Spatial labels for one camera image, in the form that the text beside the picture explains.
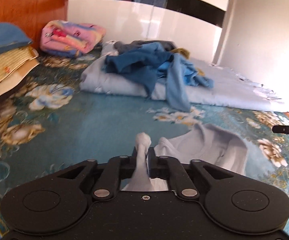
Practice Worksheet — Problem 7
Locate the light blue garment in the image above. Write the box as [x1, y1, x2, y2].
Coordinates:
[157, 52, 214, 112]

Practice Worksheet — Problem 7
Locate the pink folded cartoon quilt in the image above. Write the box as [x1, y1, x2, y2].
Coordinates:
[40, 20, 106, 58]

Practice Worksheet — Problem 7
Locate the light blue folded duvet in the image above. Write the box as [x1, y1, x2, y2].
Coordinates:
[79, 41, 289, 112]

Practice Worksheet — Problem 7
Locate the teal floral bed blanket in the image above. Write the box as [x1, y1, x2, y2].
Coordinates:
[0, 53, 289, 239]

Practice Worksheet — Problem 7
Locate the yellow striped pillow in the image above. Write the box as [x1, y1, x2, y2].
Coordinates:
[0, 46, 39, 82]

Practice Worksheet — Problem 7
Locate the blue pillow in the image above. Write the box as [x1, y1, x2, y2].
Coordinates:
[0, 22, 33, 54]

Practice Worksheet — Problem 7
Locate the mustard yellow garment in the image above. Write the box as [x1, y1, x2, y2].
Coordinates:
[170, 48, 190, 60]

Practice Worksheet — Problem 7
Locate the white glossy wardrobe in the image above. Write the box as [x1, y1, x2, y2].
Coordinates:
[68, 0, 229, 62]

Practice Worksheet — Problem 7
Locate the beige pillow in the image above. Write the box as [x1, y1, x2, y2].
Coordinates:
[0, 59, 39, 96]

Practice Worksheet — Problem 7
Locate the wooden headboard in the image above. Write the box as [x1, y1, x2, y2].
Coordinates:
[0, 0, 68, 50]

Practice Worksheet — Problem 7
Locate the pale blue long-sleeve shirt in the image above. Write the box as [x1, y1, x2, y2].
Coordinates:
[121, 123, 249, 192]

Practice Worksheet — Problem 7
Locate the dark grey garment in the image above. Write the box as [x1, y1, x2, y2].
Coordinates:
[113, 40, 176, 54]

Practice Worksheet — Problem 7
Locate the dark blue fleece jacket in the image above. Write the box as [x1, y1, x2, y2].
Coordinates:
[104, 47, 173, 97]

